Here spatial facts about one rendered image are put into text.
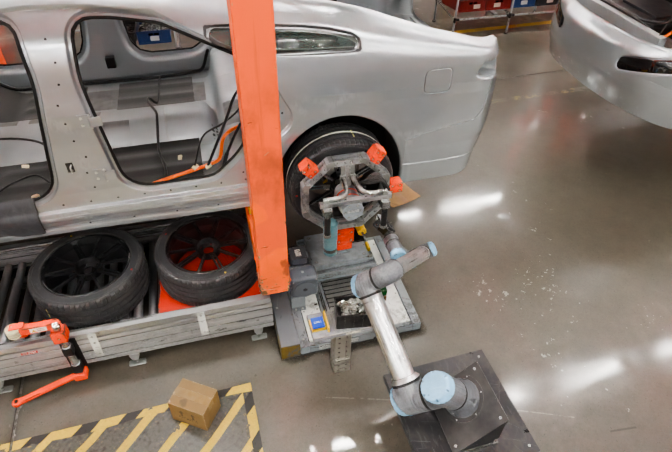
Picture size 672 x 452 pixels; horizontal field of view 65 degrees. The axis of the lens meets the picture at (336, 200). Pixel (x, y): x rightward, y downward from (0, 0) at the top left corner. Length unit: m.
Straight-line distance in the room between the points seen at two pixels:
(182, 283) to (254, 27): 1.70
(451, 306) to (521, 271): 0.66
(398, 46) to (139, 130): 1.87
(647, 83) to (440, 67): 1.94
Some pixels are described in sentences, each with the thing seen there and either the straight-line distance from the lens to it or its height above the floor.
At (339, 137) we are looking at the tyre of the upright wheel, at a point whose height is 1.18.
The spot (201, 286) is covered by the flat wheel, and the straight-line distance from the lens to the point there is 3.23.
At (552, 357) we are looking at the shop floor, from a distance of 3.72.
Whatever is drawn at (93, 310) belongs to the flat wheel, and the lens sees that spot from 3.35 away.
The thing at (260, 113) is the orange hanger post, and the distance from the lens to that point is 2.28.
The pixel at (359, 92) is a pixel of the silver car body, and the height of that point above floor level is 1.45.
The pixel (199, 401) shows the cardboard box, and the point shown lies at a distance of 3.15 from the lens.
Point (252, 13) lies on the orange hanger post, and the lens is 2.09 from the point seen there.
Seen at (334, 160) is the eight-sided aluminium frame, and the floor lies 1.12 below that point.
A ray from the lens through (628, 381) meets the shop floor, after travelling 3.83.
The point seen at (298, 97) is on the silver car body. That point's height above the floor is 1.46.
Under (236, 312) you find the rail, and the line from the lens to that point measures 3.27.
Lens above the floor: 2.89
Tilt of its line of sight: 41 degrees down
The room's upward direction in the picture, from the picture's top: 2 degrees clockwise
